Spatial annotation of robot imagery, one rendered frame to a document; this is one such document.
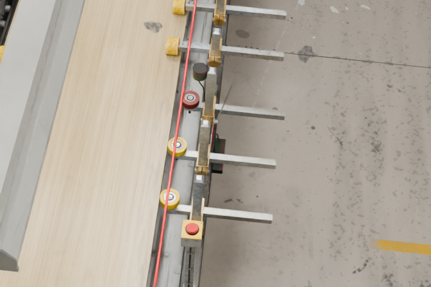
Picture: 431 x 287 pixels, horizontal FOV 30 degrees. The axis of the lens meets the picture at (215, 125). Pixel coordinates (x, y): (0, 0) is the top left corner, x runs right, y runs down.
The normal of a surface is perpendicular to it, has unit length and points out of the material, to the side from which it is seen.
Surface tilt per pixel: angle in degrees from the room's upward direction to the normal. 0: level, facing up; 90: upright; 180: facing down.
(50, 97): 61
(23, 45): 0
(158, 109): 0
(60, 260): 0
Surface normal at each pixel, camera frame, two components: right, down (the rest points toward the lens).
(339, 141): 0.05, -0.58
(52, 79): 0.89, -0.19
